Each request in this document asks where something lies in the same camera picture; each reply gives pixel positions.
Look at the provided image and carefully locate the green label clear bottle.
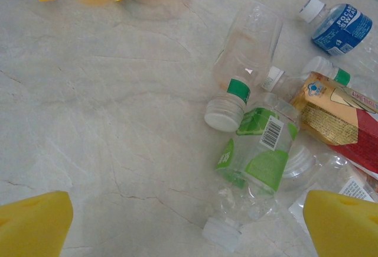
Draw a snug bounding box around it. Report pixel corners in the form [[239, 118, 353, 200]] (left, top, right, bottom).
[[201, 92, 301, 253]]

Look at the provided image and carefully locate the clear bottle green neck band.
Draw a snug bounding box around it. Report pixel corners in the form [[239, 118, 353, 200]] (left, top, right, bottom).
[[203, 1, 285, 133], [302, 56, 378, 93]]

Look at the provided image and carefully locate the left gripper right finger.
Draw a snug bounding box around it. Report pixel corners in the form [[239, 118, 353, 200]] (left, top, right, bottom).
[[304, 189, 378, 257]]

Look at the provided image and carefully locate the blue label plastic bottle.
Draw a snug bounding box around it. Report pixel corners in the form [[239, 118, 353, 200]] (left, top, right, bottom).
[[297, 0, 378, 73]]

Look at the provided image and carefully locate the clear bottle white barcode label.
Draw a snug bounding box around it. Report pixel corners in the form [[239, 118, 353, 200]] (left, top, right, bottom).
[[281, 142, 378, 220]]

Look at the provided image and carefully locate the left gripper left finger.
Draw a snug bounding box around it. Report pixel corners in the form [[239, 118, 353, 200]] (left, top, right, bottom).
[[0, 190, 74, 257]]

